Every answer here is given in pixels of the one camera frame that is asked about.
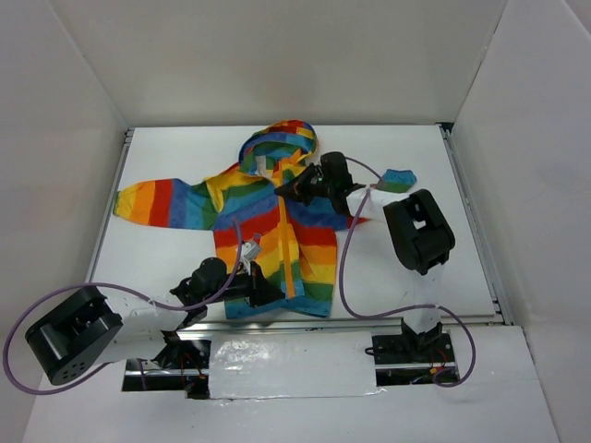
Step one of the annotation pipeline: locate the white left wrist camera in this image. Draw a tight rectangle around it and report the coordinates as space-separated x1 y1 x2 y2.
241 239 261 263

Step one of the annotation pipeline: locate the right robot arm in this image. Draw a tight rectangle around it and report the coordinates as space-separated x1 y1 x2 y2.
275 151 455 361

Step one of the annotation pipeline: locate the rainbow striped hooded jacket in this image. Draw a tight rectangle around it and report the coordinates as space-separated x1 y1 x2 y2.
114 119 417 320

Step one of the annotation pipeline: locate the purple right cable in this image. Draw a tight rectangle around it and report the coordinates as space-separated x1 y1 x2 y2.
339 156 477 388

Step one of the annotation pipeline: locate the white foil covered panel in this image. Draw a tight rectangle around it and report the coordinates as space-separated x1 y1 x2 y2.
209 332 379 400

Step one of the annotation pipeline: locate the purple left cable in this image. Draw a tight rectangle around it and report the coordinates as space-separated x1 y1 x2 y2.
3 216 246 397

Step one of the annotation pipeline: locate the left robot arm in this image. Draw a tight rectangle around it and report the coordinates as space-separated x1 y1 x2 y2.
25 257 284 386

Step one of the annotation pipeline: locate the aluminium table frame rail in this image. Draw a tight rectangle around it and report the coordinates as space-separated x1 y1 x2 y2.
88 125 505 332

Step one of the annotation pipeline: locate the purple cable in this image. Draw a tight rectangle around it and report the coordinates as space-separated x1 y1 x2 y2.
3 216 246 397
339 156 477 388

